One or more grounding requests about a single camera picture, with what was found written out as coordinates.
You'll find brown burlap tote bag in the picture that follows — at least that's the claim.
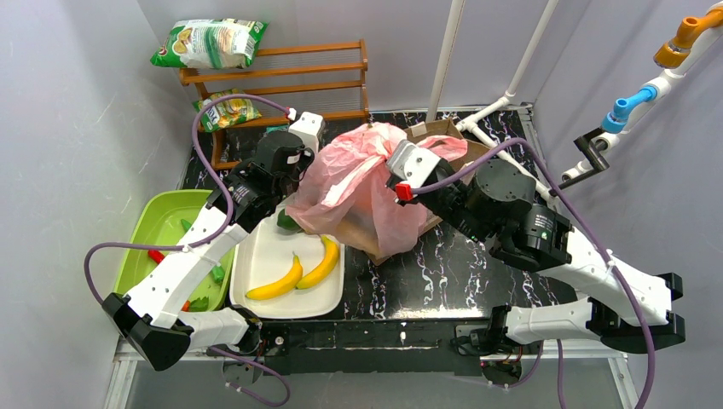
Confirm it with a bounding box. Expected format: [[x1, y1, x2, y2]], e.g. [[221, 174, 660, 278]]
[[336, 119, 489, 264]]

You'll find pink plastic grocery bag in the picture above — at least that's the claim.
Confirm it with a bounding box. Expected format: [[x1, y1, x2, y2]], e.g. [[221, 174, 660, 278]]
[[285, 121, 469, 260]]

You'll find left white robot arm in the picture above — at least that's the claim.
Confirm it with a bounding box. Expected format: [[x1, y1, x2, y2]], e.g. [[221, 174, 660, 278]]
[[101, 130, 321, 371]]

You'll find green yellow snack bag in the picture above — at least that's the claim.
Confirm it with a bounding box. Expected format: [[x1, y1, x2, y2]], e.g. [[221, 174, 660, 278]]
[[193, 88, 262, 133]]

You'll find green white chips bag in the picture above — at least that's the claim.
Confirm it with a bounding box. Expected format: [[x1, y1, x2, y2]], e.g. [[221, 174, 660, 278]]
[[150, 18, 269, 70]]

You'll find right yellow banana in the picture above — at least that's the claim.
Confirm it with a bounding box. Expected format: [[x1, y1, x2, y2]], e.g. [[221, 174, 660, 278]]
[[296, 236, 340, 290]]

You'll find yellow banana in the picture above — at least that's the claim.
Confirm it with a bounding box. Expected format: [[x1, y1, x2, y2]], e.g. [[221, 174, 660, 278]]
[[296, 236, 340, 290], [246, 254, 304, 301]]

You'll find black pipe clamp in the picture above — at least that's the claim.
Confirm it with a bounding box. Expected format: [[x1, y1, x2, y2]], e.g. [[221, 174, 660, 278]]
[[558, 128, 610, 190]]

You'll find green avocado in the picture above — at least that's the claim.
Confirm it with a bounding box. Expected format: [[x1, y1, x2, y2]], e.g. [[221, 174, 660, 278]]
[[276, 209, 302, 232]]

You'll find blue pipe valve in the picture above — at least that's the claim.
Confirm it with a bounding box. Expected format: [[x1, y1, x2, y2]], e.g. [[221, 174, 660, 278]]
[[600, 85, 658, 134]]

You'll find wooden shelf rack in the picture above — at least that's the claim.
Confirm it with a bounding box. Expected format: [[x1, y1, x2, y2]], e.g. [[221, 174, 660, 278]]
[[178, 39, 372, 171]]

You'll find lower left yellow banana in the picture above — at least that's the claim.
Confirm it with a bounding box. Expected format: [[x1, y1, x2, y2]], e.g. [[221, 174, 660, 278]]
[[246, 254, 304, 301]]

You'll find white rectangular tray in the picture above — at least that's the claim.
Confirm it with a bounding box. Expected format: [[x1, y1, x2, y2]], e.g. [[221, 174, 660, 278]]
[[229, 197, 345, 320]]

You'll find green cucumber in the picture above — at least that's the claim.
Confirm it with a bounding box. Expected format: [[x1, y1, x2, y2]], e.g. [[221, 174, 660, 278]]
[[180, 219, 225, 285]]

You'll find orange pipe valve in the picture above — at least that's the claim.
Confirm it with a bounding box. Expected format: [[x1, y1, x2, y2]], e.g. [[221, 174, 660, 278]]
[[653, 16, 708, 69]]

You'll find red chili pepper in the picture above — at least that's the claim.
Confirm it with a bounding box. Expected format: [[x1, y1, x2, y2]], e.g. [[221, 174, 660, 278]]
[[147, 250, 165, 264]]

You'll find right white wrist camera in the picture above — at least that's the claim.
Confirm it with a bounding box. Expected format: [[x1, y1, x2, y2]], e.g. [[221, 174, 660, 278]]
[[385, 140, 442, 202]]

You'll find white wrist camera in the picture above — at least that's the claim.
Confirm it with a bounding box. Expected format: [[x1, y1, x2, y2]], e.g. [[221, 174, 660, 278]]
[[288, 109, 326, 153], [385, 140, 442, 202]]

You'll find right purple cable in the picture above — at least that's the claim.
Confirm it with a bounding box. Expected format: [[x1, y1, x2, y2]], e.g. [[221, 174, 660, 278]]
[[409, 136, 657, 409]]

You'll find purple cable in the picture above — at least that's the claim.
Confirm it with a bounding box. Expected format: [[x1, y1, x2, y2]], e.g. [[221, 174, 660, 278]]
[[83, 93, 292, 407], [409, 136, 657, 409]]

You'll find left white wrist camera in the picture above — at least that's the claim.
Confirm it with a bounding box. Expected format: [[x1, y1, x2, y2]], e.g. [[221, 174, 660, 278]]
[[288, 109, 326, 153]]

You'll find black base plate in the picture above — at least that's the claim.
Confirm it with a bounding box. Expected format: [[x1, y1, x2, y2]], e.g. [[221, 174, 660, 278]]
[[239, 319, 488, 376]]

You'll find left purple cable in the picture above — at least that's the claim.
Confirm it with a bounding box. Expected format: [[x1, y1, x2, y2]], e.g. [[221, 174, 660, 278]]
[[83, 93, 292, 407]]

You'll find white PVC pipe frame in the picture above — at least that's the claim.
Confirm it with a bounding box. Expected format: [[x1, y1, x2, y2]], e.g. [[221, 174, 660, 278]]
[[426, 0, 723, 199]]

